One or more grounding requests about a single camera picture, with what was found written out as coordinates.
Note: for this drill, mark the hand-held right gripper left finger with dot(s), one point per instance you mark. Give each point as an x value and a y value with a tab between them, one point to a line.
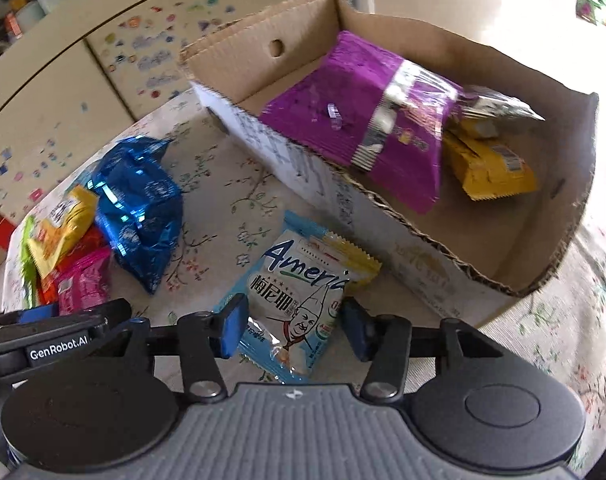
234	325

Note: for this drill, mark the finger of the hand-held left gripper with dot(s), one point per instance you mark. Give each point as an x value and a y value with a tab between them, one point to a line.
38	312

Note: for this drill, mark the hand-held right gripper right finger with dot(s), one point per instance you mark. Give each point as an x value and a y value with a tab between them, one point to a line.
358	325

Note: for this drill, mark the light blue cracker packet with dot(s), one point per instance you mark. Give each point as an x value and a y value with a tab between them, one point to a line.
288	280

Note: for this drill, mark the red snack packet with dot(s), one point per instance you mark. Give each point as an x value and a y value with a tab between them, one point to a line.
90	242

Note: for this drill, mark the cardboard box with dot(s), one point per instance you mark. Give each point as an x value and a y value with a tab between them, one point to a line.
483	240

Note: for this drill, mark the yellow barcode snack packet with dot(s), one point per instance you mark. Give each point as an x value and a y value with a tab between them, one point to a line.
483	170

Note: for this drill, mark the purple snack packet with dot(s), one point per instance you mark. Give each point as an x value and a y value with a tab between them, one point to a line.
333	120

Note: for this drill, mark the silver snack packet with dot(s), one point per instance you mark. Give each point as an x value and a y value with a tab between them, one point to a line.
498	105

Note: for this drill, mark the green snack packet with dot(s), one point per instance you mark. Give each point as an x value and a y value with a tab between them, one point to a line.
28	260

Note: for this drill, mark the pink snack packet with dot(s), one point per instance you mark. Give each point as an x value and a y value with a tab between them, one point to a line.
83	280

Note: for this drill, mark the small yellow snack packet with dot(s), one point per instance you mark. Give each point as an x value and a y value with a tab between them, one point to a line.
58	230

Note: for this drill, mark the floral tablecloth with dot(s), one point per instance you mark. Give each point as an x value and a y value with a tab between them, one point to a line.
223	195

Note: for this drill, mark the blue foil snack packet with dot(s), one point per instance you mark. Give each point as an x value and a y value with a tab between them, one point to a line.
138	210

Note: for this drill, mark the wooden cabinet with stickers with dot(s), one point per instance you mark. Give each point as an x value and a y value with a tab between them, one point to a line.
83	60

